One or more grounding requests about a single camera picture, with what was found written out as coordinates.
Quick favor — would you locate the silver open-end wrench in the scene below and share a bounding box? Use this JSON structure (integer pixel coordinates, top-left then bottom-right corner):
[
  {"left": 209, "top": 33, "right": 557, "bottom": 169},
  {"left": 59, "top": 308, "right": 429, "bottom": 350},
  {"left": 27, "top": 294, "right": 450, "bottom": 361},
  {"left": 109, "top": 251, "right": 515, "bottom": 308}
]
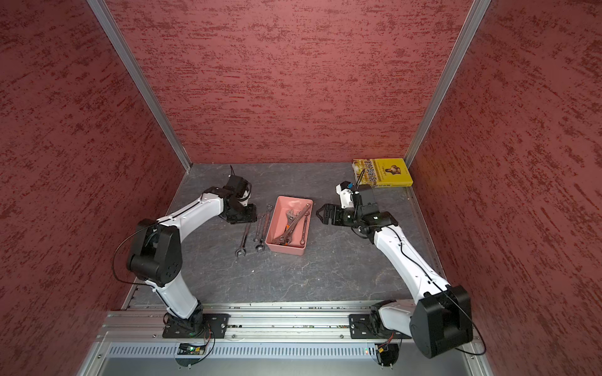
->
[{"left": 274, "top": 209, "right": 299, "bottom": 245}]

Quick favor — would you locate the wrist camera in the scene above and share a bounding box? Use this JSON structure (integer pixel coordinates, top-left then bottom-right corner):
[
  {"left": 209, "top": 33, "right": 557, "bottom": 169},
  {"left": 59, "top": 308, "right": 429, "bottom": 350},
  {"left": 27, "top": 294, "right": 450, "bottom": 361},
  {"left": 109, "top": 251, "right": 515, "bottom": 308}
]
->
[
  {"left": 224, "top": 174, "right": 249, "bottom": 201},
  {"left": 335, "top": 181, "right": 379, "bottom": 215}
]

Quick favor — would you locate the small silver combination wrench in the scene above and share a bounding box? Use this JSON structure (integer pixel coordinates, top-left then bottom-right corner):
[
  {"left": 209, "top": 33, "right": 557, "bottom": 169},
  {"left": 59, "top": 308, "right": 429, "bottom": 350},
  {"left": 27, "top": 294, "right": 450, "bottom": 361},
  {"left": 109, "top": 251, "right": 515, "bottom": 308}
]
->
[{"left": 253, "top": 213, "right": 266, "bottom": 243}]

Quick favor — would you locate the orange handled adjustable wrench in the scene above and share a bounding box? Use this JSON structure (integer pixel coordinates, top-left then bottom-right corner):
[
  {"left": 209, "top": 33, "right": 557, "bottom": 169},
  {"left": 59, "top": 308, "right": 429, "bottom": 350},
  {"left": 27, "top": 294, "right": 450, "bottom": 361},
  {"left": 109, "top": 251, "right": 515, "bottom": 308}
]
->
[{"left": 274, "top": 204, "right": 311, "bottom": 245}]

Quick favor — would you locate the pink plastic storage box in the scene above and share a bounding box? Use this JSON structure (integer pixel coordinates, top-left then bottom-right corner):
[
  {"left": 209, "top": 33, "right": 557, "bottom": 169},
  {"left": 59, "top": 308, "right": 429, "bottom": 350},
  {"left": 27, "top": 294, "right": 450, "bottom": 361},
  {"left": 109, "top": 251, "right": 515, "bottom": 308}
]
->
[{"left": 267, "top": 196, "right": 314, "bottom": 256}]

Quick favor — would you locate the yellow book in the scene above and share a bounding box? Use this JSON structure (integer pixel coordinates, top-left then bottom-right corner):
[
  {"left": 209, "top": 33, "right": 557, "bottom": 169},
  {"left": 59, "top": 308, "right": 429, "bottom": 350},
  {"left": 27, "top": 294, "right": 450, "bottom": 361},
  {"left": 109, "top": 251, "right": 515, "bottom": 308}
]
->
[{"left": 352, "top": 158, "right": 413, "bottom": 188}]

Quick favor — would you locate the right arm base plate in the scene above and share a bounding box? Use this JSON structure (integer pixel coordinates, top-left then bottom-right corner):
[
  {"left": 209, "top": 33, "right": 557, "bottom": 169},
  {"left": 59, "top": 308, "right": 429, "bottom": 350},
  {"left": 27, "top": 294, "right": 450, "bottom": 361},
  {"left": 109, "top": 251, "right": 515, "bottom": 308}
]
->
[{"left": 348, "top": 314, "right": 410, "bottom": 341}]

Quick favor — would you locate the aluminium front rail frame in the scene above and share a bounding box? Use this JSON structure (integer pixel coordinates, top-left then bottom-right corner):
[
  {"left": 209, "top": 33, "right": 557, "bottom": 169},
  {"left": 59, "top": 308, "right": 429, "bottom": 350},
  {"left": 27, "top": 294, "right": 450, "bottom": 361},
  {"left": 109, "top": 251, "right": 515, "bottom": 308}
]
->
[{"left": 79, "top": 301, "right": 492, "bottom": 375}]

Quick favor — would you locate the left controller board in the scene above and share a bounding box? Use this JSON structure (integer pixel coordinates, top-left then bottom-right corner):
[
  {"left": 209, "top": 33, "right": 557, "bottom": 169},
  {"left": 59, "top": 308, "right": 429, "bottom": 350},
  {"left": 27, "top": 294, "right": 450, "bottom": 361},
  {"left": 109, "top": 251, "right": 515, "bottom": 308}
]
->
[{"left": 177, "top": 343, "right": 207, "bottom": 357}]

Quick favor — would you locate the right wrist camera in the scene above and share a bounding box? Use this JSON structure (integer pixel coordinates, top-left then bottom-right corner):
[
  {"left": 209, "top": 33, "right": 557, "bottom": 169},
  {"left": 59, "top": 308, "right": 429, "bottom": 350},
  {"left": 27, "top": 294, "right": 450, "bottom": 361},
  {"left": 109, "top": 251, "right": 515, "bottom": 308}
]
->
[{"left": 335, "top": 181, "right": 379, "bottom": 215}]

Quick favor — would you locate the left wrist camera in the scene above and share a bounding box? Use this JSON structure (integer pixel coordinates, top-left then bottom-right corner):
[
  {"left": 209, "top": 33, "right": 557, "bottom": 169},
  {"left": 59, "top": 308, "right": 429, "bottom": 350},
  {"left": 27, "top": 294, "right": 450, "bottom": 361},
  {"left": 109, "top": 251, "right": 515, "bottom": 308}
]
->
[{"left": 224, "top": 174, "right": 249, "bottom": 201}]

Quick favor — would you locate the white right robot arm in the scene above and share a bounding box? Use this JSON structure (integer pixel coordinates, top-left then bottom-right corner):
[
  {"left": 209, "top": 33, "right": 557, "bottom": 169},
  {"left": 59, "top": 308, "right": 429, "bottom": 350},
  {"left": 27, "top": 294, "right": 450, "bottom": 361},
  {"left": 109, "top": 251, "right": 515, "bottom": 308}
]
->
[{"left": 316, "top": 204, "right": 473, "bottom": 359}]

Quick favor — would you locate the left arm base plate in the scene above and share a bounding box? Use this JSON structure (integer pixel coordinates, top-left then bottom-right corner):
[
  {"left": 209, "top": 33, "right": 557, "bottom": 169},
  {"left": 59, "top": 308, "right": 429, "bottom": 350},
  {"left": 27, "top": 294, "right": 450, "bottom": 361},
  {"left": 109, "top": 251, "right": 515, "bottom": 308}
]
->
[{"left": 162, "top": 313, "right": 230, "bottom": 339}]

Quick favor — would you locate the aluminium corner post right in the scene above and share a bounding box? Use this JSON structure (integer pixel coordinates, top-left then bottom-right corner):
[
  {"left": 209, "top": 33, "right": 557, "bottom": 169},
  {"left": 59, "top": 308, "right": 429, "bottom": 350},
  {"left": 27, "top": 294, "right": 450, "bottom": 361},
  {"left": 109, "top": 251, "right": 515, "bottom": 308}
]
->
[{"left": 404, "top": 0, "right": 492, "bottom": 168}]

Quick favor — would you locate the aluminium corner post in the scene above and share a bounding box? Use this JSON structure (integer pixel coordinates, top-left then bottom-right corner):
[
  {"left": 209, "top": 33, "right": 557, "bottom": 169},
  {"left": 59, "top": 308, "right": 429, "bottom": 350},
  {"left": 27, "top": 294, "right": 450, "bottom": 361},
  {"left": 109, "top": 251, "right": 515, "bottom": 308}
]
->
[
  {"left": 87, "top": 0, "right": 193, "bottom": 173},
  {"left": 404, "top": 0, "right": 492, "bottom": 168}
]

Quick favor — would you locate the aluminium corner post left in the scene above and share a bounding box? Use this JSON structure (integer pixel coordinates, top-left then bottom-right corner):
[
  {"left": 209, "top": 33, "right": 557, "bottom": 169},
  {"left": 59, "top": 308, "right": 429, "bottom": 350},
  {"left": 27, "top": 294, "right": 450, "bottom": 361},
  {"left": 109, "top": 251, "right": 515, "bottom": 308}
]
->
[{"left": 87, "top": 0, "right": 193, "bottom": 173}]

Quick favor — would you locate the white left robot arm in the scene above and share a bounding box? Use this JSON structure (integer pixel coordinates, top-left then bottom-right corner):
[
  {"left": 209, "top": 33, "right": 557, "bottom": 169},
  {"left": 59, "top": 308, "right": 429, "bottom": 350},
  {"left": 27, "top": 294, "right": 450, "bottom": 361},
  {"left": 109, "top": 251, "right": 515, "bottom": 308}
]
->
[{"left": 126, "top": 183, "right": 257, "bottom": 337}]

